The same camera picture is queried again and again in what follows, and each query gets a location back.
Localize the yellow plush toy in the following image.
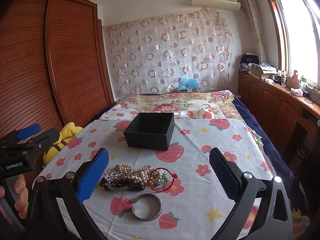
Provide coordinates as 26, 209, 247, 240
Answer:
42, 122, 83, 166

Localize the stack of books and papers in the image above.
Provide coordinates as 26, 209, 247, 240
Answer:
240, 53, 278, 79

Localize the pearl necklace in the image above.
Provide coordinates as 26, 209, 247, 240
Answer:
113, 163, 166, 184

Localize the brown wooden wardrobe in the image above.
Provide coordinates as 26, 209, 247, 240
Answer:
1, 0, 114, 135

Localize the brown wooden bead bracelet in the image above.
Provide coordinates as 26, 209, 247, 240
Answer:
99, 177, 146, 191

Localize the patterned window curtain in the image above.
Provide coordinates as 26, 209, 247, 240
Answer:
243, 0, 267, 63

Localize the blue bubble wrap package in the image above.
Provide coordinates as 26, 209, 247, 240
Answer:
177, 77, 199, 93

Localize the silver bangle bracelet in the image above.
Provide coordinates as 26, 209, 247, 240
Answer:
131, 192, 163, 222

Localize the dark blue blanket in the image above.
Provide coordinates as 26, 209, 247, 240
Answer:
233, 98, 310, 216

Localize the black open jewelry box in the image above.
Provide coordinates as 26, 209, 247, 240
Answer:
123, 113, 175, 151

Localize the wooden side cabinet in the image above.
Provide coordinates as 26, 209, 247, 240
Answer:
237, 71, 320, 156

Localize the window with wooden frame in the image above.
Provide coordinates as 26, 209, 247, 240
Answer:
267, 0, 319, 86

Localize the pink circle pattern curtain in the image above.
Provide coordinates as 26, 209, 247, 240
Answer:
104, 11, 233, 95

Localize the red cord bracelet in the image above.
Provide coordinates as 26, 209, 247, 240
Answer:
147, 167, 179, 194

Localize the floral bed quilt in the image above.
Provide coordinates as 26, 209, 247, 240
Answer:
100, 90, 263, 145

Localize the pink bottle on cabinet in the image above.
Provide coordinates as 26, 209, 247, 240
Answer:
291, 70, 300, 89

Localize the person's left hand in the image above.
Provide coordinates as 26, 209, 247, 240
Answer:
0, 174, 29, 223

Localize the strawberry flower print cloth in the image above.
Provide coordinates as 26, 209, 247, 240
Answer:
41, 119, 273, 239

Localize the pale jade bangle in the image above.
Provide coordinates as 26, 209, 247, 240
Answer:
104, 184, 128, 192

